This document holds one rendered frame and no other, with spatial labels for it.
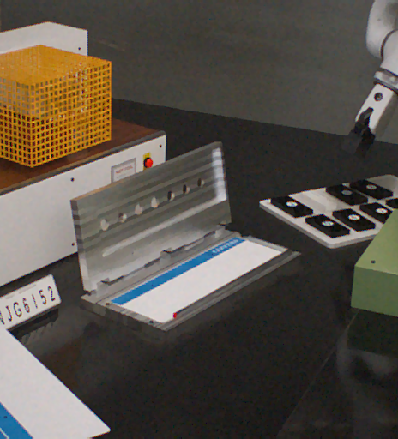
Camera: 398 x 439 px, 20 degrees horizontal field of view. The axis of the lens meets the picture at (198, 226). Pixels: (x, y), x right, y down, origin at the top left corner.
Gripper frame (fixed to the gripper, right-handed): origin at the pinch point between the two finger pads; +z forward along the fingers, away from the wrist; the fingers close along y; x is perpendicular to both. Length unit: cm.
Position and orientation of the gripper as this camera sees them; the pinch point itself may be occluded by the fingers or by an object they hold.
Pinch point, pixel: (353, 150)
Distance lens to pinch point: 252.6
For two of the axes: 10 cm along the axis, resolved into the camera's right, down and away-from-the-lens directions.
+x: -8.1, -4.9, 3.4
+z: -4.9, 8.7, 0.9
